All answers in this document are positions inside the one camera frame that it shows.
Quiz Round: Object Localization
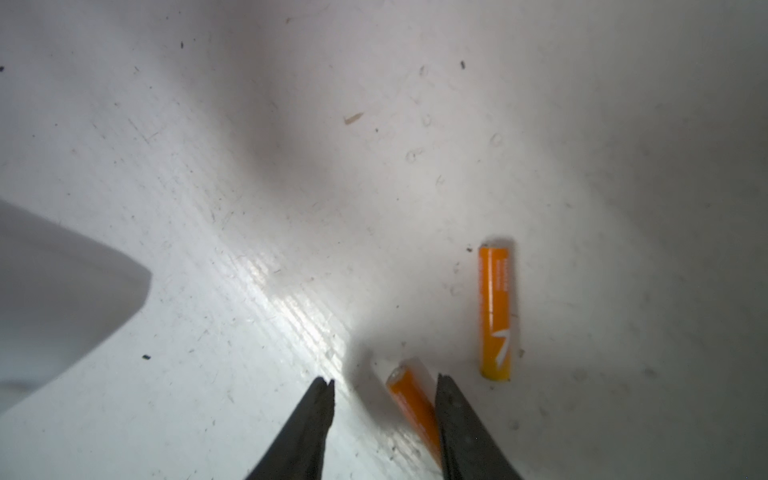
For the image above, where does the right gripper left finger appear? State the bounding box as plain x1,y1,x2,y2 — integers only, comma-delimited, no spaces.
246,377,335,480

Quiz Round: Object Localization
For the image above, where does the white remote control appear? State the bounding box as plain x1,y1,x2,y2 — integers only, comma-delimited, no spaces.
1,202,152,411

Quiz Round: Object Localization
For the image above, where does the orange battery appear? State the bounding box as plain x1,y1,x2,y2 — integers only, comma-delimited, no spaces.
385,357,442,468
478,245,513,382

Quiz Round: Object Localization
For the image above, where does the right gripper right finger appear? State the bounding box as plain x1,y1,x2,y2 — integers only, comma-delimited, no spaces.
435,374,523,480

